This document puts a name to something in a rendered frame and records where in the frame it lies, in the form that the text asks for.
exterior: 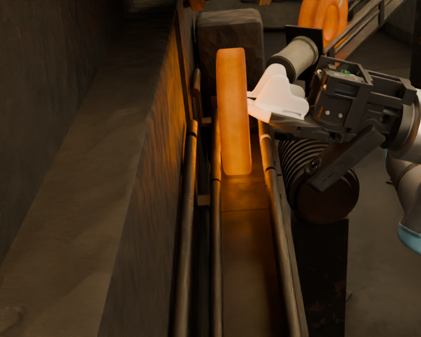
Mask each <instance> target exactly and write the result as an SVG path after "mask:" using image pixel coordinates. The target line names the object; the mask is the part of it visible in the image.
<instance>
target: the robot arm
mask: <svg viewBox="0 0 421 337"><path fill-rule="evenodd" d="M328 61H332V62H337V63H341V64H346V65H348V67H347V70H346V71H345V70H341V72H337V71H336V68H335V65H331V64H328ZM309 87H310V92H309V95H308V98H306V97H305V92H304V90H303V88H301V87H300V86H296V85H293V84H290V83H289V80H288V78H287V75H286V71H285V67H284V66H282V65H281V64H271V65H270V66H269V67H268V68H267V69H266V71H265V73H264V74H263V76H262V78H261V79H260V81H259V83H258V84H257V86H256V88H255V89H254V90H253V91H252V92H247V106H248V114H250V115H251V116H254V117H255V118H257V119H259V120H262V121H264V122H266V123H269V125H271V126H274V127H276V128H279V129H281V130H284V131H286V132H289V133H292V134H294V135H297V136H302V137H305V138H312V139H317V140H321V141H324V142H331V144H330V145H329V146H327V147H326V148H325V149H324V150H323V151H321V152H320V153H319V154H318V155H317V156H316V157H315V158H314V159H312V160H311V161H310V162H309V163H307V164H306V165H305V166H304V168H303V171H304V175H305V182H306V184H307V185H308V186H309V187H311V188H312V189H313V190H314V191H315V192H316V193H319V194H321V193H322V192H324V190H326V189H327V188H328V187H329V186H331V185H332V184H333V183H334V182H336V180H338V179H339V178H340V177H342V176H343V175H344V174H345V173H346V172H348V171H349V170H350V169H351V168H352V167H354V166H355V165H356V164H357V163H359V161H361V160H362V159H363V158H365V157H366V156H367V155H368V154H369V153H371V151H373V150H374V149H375V148H377V147H378V146H379V145H380V147H381V148H383V149H384V152H383V156H384V162H385V168H386V171H387V173H388V175H389V176H390V178H391V180H392V182H393V184H394V187H395V189H396V192H397V194H398V198H399V201H400V204H401V206H402V208H403V210H404V216H403V218H402V220H401V221H400V222H399V223H398V225H399V226H398V236H399V238H400V239H401V241H402V242H403V243H404V244H405V245H406V246H407V247H408V248H410V249H411V250H412V251H414V252H416V253H418V254H420V255H421V90H420V89H416V88H415V87H414V86H412V85H411V83H410V80H407V79H404V78H399V77H396V76H390V75H387V74H381V73H378V72H373V71H369V70H365V69H363V67H362V66H361V65H360V64H356V63H353V62H347V61H344V60H339V59H335V58H330V57H327V56H324V55H321V56H320V59H319V62H318V65H317V67H316V70H315V72H314V74H313V77H312V80H311V83H310V86H309Z"/></svg>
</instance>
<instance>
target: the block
mask: <svg viewBox="0 0 421 337"><path fill-rule="evenodd" d="M194 33H195V40H196V43H194V56H195V57H196V58H197V59H198V68H199V70H200V71H201V77H200V90H201V98H202V110H203V117H204V118H207V117H212V110H211V96H217V73H216V60H217V52H218V50H220V49H229V48H238V47H241V48H243V49H244V51H245V65H246V76H247V91H248V92H252V91H253V90H254V89H255V88H256V86H257V84H258V83H259V81H260V79H261V78H262V76H263V74H264V73H265V54H264V39H263V23H262V19H261V15H260V13H259V11H258V10H257V9H253V8H249V9H234V10H226V11H211V12H202V13H201V14H199V15H197V18H196V24H195V31H194ZM202 133H203V138H205V139H206V149H207V156H208V161H209V162H210V163H211V127H210V126H204V127H203V128H202Z"/></svg>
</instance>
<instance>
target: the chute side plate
mask: <svg viewBox="0 0 421 337"><path fill-rule="evenodd" d="M268 126H269V133H270V137H271V145H272V149H273V152H274V154H275V165H276V166H275V168H276V173H277V180H278V181H279V186H280V191H281V206H282V211H283V219H284V224H285V232H286V236H287V244H288V250H289V257H290V262H291V271H292V275H293V283H294V288H295V296H296V300H297V309H298V314H299V321H300V326H301V335H302V337H309V333H308V329H307V321H306V317H305V309H304V305H303V298H302V293H301V286H300V281H299V274H298V269H297V262H296V257H295V250H294V245H293V238H292V234H291V226H290V222H289V214H288V210H287V202H286V198H285V190H284V186H283V179H282V176H281V167H280V164H279V157H278V153H277V146H276V142H275V135H274V131H273V126H271V125H269V123H268Z"/></svg>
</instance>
